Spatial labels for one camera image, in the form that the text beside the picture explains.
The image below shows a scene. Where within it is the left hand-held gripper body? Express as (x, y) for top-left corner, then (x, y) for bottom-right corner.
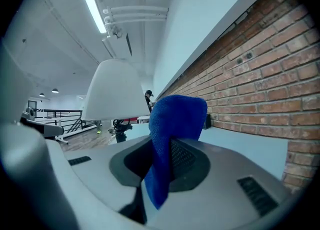
(19, 106), (65, 141)

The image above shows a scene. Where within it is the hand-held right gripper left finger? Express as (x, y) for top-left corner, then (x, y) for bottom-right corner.
(44, 135), (152, 213)

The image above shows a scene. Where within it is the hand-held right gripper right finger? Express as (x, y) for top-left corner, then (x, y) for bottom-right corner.
(141, 137), (292, 230)

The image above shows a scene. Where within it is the blue cloth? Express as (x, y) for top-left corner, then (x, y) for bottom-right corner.
(144, 94), (209, 211)

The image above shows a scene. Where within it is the black railing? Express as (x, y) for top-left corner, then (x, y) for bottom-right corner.
(34, 108), (97, 135)

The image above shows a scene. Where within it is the small black box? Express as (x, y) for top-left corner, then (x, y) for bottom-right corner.
(203, 113), (212, 130)

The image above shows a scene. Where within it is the black ceiling vent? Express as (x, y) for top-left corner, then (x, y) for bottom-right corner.
(125, 32), (133, 57)

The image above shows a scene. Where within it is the long ceiling light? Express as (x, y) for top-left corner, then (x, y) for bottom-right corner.
(82, 0), (108, 35)

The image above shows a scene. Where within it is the white ceiling pipe bundle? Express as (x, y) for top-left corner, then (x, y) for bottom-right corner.
(102, 5), (169, 38)

